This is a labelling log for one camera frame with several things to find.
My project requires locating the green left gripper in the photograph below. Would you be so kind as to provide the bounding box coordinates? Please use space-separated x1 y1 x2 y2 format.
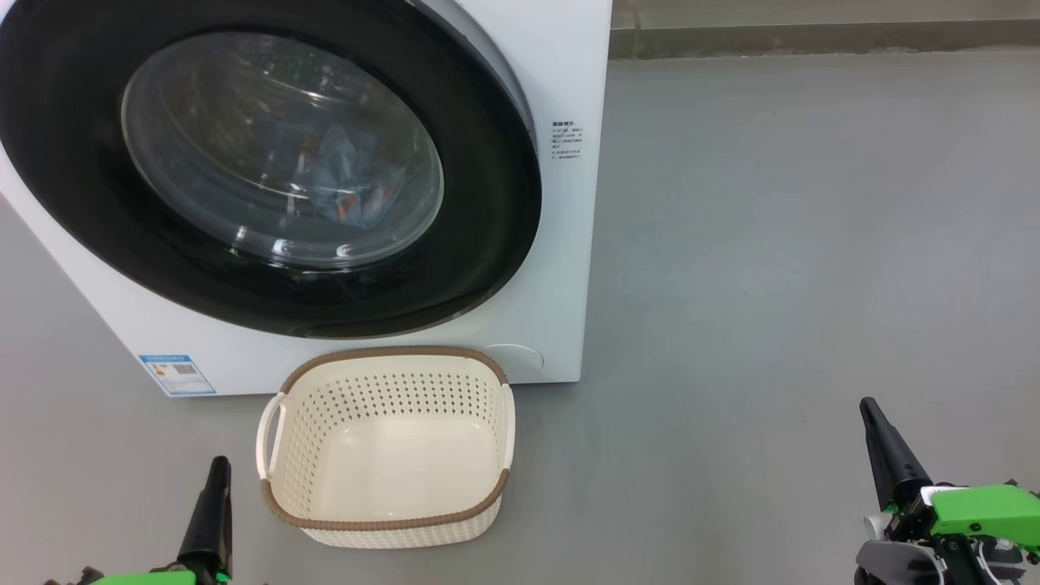
45 456 236 585

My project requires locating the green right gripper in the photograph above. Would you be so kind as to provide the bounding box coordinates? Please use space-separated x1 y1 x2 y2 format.
853 396 1040 585

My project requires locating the blue denim garment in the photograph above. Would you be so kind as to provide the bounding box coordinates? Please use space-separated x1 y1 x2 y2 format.
311 122 366 222

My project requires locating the black round glass washer door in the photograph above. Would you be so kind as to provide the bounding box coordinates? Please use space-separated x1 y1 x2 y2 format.
0 0 544 340

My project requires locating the white front-load washing machine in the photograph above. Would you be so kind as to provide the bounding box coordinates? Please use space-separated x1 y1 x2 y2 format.
0 0 614 399

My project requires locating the steel washing machine drum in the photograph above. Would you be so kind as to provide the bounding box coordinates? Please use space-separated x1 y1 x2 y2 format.
126 37 440 265

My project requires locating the blue energy label sticker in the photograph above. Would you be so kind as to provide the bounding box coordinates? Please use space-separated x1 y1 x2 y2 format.
138 353 218 397

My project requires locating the cream plastic laundry basket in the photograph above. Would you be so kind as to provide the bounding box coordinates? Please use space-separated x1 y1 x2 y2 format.
256 346 516 549

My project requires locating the round white filter cover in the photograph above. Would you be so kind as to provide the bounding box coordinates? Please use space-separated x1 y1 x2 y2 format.
478 344 545 376

